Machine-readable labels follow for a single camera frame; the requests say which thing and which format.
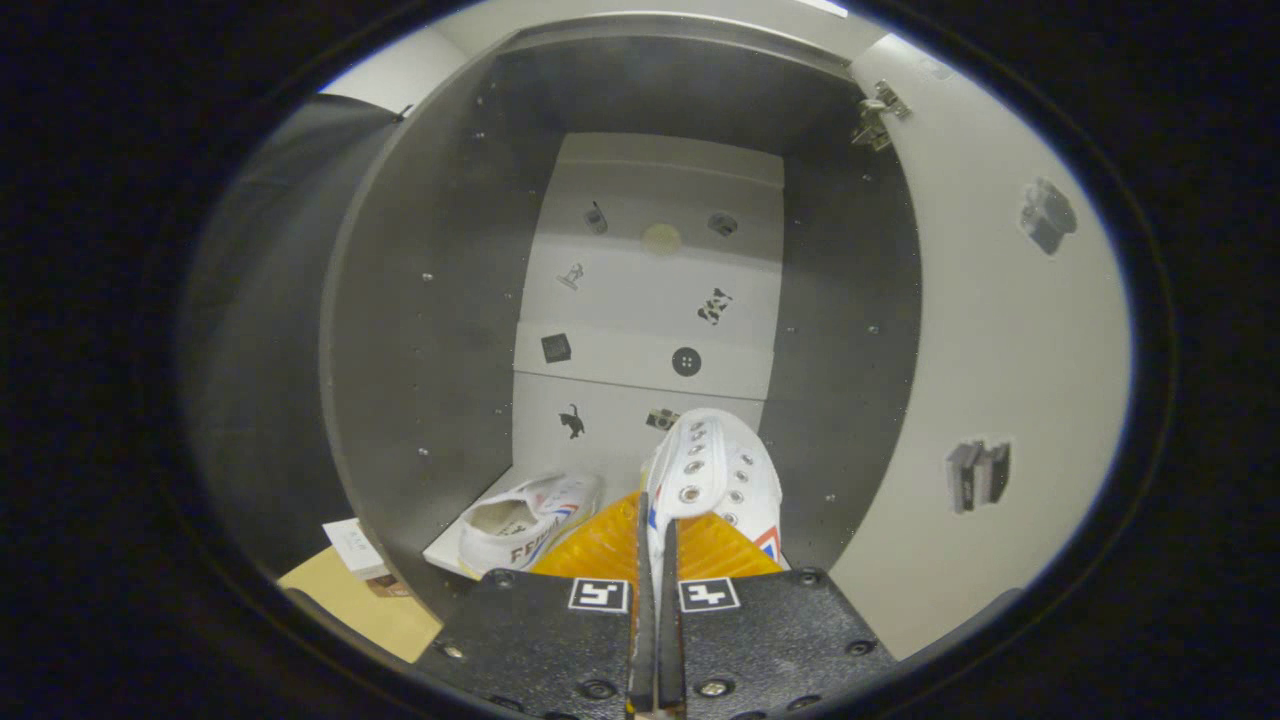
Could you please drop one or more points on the small ceiling light panel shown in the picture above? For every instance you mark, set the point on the small ceiling light panel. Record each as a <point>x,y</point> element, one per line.
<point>822,7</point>

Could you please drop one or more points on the dark grey shoe cabinet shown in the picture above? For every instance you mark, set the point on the dark grey shoe cabinet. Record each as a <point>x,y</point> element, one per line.
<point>420,300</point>

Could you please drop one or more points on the printed booklet stack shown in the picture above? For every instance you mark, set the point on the printed booklet stack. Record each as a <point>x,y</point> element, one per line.
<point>352,545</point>

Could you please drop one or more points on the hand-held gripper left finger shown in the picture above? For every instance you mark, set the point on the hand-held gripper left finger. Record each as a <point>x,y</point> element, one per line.
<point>540,640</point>

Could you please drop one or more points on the black backdrop cloth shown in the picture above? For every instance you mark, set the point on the black backdrop cloth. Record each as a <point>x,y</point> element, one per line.
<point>260,300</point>

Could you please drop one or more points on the white canvas shoe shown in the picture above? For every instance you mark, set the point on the white canvas shoe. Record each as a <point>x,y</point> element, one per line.
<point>715,460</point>
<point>520,522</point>

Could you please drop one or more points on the light grey shoe cabinet door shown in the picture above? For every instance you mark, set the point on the light grey shoe cabinet door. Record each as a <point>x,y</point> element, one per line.
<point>980,330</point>

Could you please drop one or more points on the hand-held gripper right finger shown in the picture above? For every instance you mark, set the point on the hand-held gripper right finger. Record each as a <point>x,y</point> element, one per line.
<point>770,640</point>

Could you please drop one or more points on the metal door hinge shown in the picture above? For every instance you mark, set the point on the metal door hinge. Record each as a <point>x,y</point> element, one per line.
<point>878,115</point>

